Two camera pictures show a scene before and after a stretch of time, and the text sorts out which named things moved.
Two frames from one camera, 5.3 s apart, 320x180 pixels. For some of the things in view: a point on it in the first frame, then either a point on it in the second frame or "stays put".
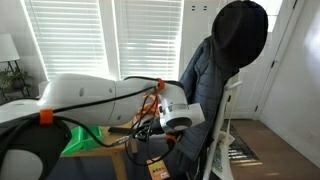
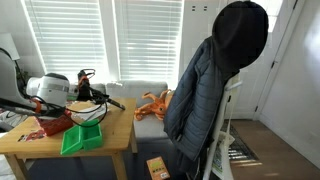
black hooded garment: [240, 32] stays put
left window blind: [69, 36] stays put
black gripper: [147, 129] to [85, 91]
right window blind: [149, 38] stays put
